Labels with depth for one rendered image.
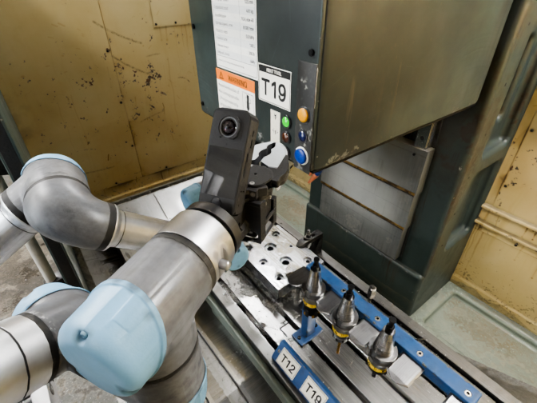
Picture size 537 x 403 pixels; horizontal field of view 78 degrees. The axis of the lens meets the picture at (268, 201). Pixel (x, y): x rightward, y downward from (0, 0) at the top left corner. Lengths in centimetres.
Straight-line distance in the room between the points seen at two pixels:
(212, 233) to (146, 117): 160
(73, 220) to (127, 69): 123
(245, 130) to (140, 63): 150
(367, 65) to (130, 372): 57
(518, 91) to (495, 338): 104
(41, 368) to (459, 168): 117
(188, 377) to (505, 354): 160
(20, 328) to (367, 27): 61
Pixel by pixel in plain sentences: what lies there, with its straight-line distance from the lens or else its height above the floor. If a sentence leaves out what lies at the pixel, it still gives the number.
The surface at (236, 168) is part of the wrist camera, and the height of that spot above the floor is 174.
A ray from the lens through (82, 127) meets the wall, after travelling 182.
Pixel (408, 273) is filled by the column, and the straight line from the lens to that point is 154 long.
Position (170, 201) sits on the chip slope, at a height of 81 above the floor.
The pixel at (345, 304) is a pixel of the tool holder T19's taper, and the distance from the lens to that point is 82.
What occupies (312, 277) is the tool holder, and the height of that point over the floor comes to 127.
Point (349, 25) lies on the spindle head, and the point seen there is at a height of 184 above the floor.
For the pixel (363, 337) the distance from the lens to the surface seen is 85.
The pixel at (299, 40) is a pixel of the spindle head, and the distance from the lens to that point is 60.
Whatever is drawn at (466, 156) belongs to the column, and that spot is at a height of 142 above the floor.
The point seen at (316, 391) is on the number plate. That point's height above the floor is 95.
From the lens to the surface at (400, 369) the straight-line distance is 83.
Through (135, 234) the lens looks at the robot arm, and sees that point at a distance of 72.
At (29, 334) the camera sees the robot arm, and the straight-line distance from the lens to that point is 39.
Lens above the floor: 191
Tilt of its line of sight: 35 degrees down
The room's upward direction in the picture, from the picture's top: straight up
